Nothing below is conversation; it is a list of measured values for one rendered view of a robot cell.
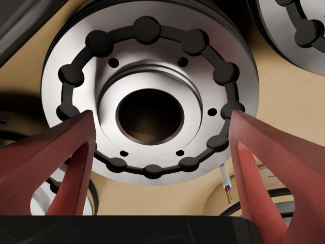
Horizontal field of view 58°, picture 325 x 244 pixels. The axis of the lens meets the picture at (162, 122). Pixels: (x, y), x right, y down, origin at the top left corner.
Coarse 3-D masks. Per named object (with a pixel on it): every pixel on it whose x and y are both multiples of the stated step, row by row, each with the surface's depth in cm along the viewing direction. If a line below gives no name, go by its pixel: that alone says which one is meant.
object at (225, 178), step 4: (220, 168) 16; (224, 168) 16; (220, 172) 16; (224, 172) 16; (224, 176) 15; (228, 176) 15; (224, 180) 15; (228, 180) 15; (224, 184) 15; (228, 184) 15; (228, 188) 15; (228, 196) 14; (228, 200) 14; (232, 200) 14
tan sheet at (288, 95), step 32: (224, 0) 14; (256, 32) 15; (32, 64) 16; (256, 64) 16; (288, 64) 16; (0, 96) 17; (32, 96) 17; (160, 96) 17; (288, 96) 17; (320, 96) 17; (288, 128) 18; (320, 128) 18; (256, 160) 20; (128, 192) 22; (160, 192) 22; (192, 192) 22
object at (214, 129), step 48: (144, 0) 11; (96, 48) 12; (144, 48) 12; (192, 48) 12; (240, 48) 12; (48, 96) 13; (96, 96) 13; (240, 96) 13; (96, 144) 15; (192, 144) 15
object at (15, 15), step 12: (0, 0) 4; (12, 0) 4; (24, 0) 4; (36, 0) 4; (0, 12) 5; (12, 12) 5; (24, 12) 5; (0, 24) 5; (12, 24) 5; (0, 36) 5
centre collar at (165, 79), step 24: (120, 72) 12; (144, 72) 12; (168, 72) 12; (120, 96) 13; (192, 96) 13; (120, 120) 14; (192, 120) 13; (120, 144) 14; (144, 144) 14; (168, 144) 14
